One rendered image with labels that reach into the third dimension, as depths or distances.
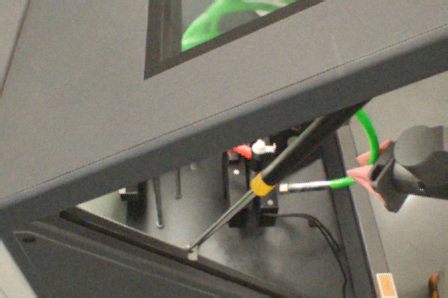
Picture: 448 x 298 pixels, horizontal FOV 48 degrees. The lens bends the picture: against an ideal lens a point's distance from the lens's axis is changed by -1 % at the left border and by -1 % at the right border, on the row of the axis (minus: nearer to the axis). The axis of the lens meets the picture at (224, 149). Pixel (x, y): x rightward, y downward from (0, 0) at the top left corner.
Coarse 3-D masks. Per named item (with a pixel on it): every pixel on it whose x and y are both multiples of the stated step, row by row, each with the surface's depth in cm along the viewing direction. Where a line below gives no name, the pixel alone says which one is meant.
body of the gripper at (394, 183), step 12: (384, 168) 71; (396, 168) 71; (384, 180) 71; (396, 180) 71; (408, 180) 69; (384, 192) 71; (396, 192) 72; (408, 192) 70; (420, 192) 68; (384, 204) 73; (396, 204) 72
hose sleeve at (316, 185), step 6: (318, 180) 85; (324, 180) 85; (288, 186) 88; (294, 186) 88; (300, 186) 87; (306, 186) 86; (312, 186) 86; (318, 186) 85; (324, 186) 84; (294, 192) 88; (300, 192) 88
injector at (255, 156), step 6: (252, 150) 96; (264, 150) 96; (252, 156) 97; (258, 156) 96; (264, 156) 96; (252, 162) 98; (258, 162) 97; (264, 162) 99; (270, 162) 99; (252, 168) 99; (258, 168) 99; (264, 168) 100; (252, 174) 102; (252, 204) 110
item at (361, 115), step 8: (360, 112) 70; (360, 120) 71; (368, 120) 71; (368, 128) 71; (368, 136) 73; (376, 136) 73; (376, 144) 73; (376, 152) 74; (368, 160) 77; (376, 160) 76; (336, 184) 83; (344, 184) 82
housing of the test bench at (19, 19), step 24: (0, 0) 58; (24, 0) 58; (0, 24) 56; (0, 48) 53; (0, 72) 51; (0, 96) 50; (0, 240) 49; (0, 264) 52; (0, 288) 58; (24, 288) 57
